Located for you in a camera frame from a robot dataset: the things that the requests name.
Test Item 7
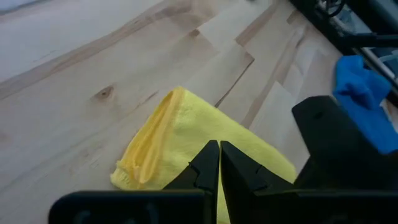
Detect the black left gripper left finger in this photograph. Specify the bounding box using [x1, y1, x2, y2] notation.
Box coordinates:
[164, 139, 221, 224]

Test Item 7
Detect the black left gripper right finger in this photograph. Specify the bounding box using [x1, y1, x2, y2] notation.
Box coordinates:
[220, 140, 295, 224]

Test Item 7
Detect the yellow microfiber towel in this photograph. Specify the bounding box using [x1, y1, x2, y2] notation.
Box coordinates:
[110, 86, 298, 224]

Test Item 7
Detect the blue microfiber towel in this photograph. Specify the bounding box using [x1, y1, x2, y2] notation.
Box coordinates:
[332, 55, 398, 156]

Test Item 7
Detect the black aluminium table frame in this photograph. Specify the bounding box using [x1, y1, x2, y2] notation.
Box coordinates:
[287, 0, 398, 103]

